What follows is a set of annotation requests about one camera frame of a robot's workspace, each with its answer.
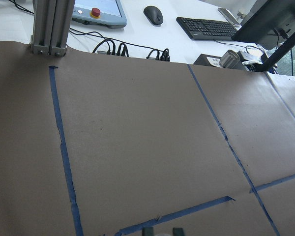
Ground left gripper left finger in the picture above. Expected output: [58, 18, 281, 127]
[142, 227, 154, 236]

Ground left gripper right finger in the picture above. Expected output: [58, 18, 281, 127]
[172, 228, 185, 236]

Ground black box with label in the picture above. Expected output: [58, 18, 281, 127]
[193, 54, 249, 71]

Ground silver metal cylinder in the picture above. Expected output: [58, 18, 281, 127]
[219, 50, 240, 68]

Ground black keyboard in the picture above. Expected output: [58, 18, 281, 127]
[176, 17, 237, 41]

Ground black computer mouse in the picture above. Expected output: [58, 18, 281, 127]
[143, 5, 163, 26]

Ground teach pendant with red button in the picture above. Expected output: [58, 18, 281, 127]
[72, 0, 127, 29]

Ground black cable connectors right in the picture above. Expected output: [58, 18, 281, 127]
[146, 48, 170, 61]

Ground black cable connectors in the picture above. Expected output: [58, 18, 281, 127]
[146, 48, 170, 61]
[92, 39, 129, 57]

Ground black cable connectors left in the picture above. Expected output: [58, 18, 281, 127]
[92, 39, 129, 57]

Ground aluminium frame post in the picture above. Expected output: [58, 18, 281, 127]
[30, 0, 75, 57]

